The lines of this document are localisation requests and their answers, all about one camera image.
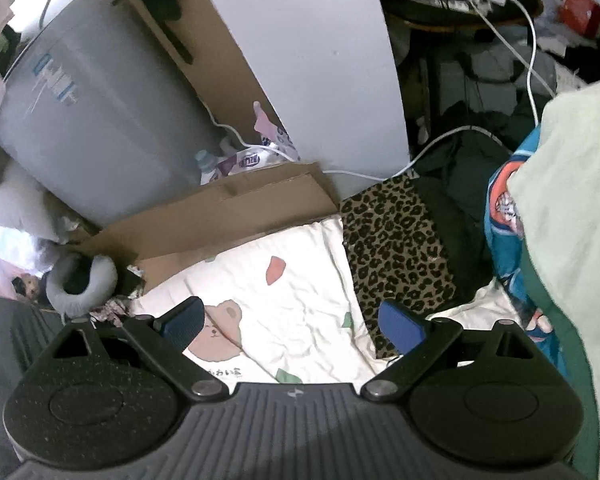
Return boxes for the dark bags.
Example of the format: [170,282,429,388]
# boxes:
[412,127,513,306]

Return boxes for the white bear print bedsheet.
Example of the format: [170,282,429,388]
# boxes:
[130,215,531,386]

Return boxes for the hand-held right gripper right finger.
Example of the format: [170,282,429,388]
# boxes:
[361,299,541,403]

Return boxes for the leopard print garment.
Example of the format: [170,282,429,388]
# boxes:
[340,175,458,358]

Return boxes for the white cable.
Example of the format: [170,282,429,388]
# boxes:
[325,0,556,181]
[207,112,301,163]

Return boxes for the black round table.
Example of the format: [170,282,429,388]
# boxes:
[382,0,546,33]

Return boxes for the red bag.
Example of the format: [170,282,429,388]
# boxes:
[560,0,600,37]

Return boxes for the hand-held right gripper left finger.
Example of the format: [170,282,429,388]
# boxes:
[55,296,231,403]

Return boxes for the plastic bottle with label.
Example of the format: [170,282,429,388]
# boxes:
[197,100,301,186]

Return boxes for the teal printed cloth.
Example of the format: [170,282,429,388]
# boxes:
[484,125,556,376]

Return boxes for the grey neck pillow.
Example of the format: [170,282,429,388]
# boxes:
[45,252,119,318]

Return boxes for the white pillow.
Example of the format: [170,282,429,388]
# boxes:
[0,162,63,261]

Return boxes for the floral patterned garment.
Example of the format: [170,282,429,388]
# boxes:
[90,295,146,323]

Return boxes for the light green cloth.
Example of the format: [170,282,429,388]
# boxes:
[507,77,600,480]

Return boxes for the brown cardboard sheet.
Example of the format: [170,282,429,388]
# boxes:
[77,160,343,293]

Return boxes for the cardboard box with handle slot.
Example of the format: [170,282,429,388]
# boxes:
[102,0,286,131]

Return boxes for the white panel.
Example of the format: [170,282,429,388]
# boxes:
[185,0,411,198]

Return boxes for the grey plastic storage bin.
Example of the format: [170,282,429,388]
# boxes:
[0,0,231,228]

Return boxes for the white line-print cloth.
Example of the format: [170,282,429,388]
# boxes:
[425,280,526,341]

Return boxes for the grey ribbed cloth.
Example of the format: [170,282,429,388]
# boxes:
[0,290,66,480]

